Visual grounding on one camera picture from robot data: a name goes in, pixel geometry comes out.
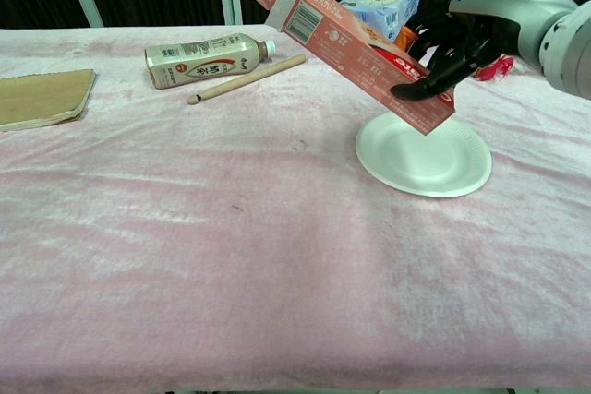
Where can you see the beige milk tea bottle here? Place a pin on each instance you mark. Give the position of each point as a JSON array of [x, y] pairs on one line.
[[198, 62]]

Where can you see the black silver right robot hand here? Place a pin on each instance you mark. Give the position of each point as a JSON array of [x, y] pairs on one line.
[[480, 6]]

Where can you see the brown kraft notebook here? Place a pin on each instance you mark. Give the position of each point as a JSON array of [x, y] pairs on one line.
[[41, 99]]

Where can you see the white paper plate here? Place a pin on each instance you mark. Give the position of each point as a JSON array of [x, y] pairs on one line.
[[425, 163]]

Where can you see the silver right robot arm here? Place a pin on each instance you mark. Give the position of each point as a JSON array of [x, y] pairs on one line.
[[563, 43]]

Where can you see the pink red toothpaste box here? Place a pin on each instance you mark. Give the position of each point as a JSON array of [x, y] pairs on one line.
[[360, 62]]

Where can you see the wooden stick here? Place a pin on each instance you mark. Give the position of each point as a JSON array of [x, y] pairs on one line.
[[249, 80]]

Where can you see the pink plush tablecloth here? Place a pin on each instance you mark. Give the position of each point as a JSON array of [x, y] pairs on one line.
[[231, 251]]

